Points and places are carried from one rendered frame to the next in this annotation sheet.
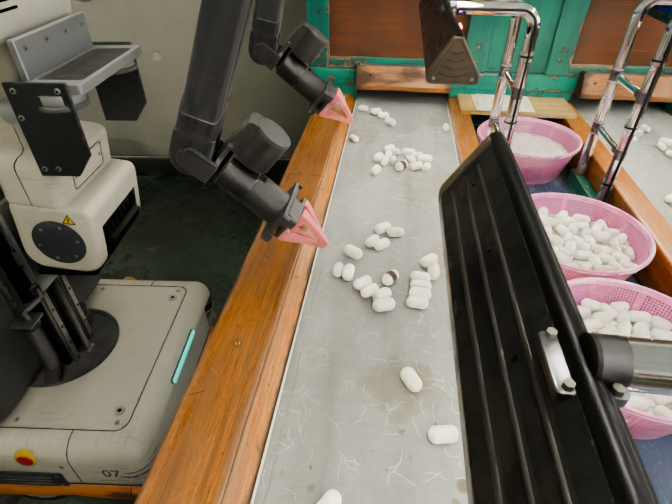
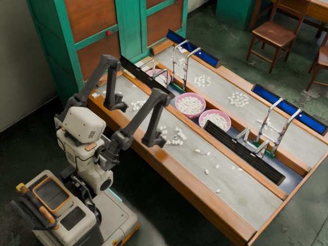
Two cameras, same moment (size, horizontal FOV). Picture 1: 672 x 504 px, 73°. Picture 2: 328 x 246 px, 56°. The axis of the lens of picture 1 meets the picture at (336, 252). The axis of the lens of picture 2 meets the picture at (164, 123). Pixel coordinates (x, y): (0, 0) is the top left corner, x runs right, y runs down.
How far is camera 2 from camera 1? 1.88 m
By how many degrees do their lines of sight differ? 38
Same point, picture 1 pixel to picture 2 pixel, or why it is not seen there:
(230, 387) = (181, 172)
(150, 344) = (105, 199)
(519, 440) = (235, 146)
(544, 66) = (141, 51)
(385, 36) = not seen: hidden behind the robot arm
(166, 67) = not seen: outside the picture
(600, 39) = (151, 38)
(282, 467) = (197, 174)
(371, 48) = not seen: hidden behind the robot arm
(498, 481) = (235, 149)
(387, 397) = (197, 155)
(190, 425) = (184, 179)
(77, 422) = (117, 225)
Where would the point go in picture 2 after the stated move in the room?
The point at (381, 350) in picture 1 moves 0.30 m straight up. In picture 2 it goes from (188, 150) to (192, 126)
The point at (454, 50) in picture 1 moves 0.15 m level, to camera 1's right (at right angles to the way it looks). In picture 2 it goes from (171, 95) to (183, 84)
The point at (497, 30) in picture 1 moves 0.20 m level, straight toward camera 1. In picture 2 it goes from (127, 50) to (138, 61)
